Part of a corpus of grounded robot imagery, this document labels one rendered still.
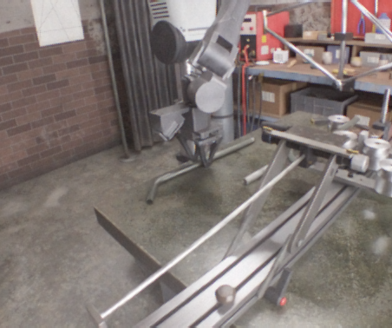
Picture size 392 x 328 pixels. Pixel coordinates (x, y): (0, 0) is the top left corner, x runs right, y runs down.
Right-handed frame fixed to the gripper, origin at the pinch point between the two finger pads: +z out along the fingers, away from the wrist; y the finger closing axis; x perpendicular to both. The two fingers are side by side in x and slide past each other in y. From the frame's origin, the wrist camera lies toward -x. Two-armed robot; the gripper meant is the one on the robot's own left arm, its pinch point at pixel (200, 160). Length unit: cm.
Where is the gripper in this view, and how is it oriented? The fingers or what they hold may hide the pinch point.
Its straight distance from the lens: 70.2
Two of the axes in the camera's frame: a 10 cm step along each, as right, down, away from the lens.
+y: 6.2, 3.0, -7.2
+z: 0.8, 8.9, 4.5
